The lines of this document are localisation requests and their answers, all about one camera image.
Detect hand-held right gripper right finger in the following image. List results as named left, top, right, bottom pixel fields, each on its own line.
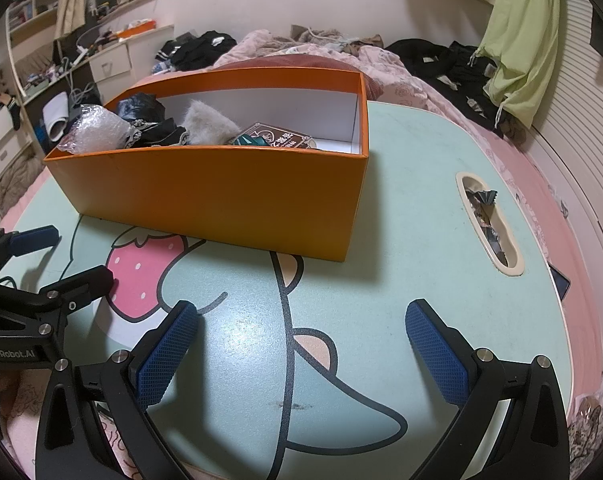
left=405, top=299, right=571, bottom=480

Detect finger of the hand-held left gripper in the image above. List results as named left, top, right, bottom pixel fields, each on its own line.
left=36, top=266, right=116, bottom=333
left=0, top=226, right=60, bottom=286

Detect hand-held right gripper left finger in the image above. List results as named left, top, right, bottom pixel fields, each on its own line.
left=36, top=300, right=200, bottom=480

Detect clear bubble wrap bundle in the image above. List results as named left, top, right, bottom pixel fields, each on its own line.
left=58, top=104, right=132, bottom=155

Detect orange cardboard box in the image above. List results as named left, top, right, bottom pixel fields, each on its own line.
left=42, top=69, right=369, bottom=263

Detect black patterned pouch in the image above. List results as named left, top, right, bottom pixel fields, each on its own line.
left=122, top=117, right=190, bottom=150

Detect grey-brown fur pompom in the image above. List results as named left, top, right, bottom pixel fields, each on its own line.
left=183, top=100, right=242, bottom=146

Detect brown card box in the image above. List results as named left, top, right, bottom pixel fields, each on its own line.
left=232, top=122, right=316, bottom=151

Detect green cartoon-print desktop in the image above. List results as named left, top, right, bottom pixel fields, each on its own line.
left=0, top=100, right=575, bottom=471

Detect dark flat device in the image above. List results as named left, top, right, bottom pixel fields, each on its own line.
left=549, top=262, right=572, bottom=303

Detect dark crumpled scraps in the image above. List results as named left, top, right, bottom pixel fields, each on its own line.
left=464, top=187, right=509, bottom=266

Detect white drawer cabinet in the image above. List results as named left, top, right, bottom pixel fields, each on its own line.
left=89, top=40, right=132, bottom=83

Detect white shelf unit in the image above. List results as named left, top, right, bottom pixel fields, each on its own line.
left=6, top=0, right=57, bottom=36

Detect orange and white box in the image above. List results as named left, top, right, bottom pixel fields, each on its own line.
left=118, top=20, right=157, bottom=38

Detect black white-striped clothes pile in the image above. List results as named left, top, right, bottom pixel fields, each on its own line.
left=154, top=31, right=237, bottom=73

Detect white louvred panel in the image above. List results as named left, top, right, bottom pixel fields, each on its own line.
left=531, top=0, right=603, bottom=241

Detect light green hanging garment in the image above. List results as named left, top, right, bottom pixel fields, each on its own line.
left=483, top=0, right=562, bottom=128

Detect beige knitted garment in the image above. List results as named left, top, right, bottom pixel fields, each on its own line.
left=289, top=24, right=385, bottom=53

